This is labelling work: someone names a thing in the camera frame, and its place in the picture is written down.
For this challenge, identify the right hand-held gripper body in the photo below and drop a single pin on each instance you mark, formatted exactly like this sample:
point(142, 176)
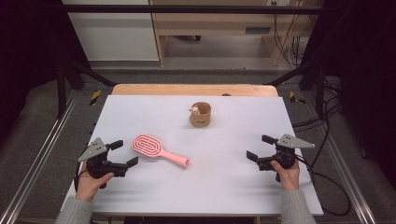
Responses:
point(291, 142)

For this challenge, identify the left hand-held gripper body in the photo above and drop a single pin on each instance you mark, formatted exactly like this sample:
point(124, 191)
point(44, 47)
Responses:
point(93, 149)

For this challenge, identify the pink hairbrush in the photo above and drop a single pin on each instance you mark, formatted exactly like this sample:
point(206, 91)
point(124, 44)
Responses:
point(146, 145)

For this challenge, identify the person's right hand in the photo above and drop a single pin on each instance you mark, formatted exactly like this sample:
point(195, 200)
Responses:
point(289, 179)

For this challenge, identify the person's left hand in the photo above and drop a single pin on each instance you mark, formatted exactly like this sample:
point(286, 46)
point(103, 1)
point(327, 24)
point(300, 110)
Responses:
point(88, 186)

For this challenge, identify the yellow black striped tape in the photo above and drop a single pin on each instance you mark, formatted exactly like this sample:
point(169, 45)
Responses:
point(292, 97)
point(95, 97)

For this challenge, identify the white board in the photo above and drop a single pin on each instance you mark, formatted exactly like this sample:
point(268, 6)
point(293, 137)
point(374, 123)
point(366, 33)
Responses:
point(218, 186)

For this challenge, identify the brown cup with small figure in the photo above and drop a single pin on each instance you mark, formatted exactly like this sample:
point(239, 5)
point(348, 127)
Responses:
point(200, 119)

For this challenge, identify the wooden table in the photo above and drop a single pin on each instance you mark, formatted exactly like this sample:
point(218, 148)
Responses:
point(186, 90)

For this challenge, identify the white cabinet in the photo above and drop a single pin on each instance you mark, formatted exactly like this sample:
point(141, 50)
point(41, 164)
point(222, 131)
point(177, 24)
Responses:
point(118, 34)

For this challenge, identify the black curtain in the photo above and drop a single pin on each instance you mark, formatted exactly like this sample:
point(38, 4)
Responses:
point(367, 62)
point(28, 46)

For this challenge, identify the light wooden desk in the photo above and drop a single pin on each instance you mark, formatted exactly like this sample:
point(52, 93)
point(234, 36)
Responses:
point(211, 23)

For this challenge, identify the metal floor rail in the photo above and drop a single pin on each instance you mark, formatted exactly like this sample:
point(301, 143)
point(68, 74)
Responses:
point(348, 186)
point(37, 155)

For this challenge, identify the black metal frame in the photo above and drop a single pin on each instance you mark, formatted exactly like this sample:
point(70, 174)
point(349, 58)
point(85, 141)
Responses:
point(186, 9)

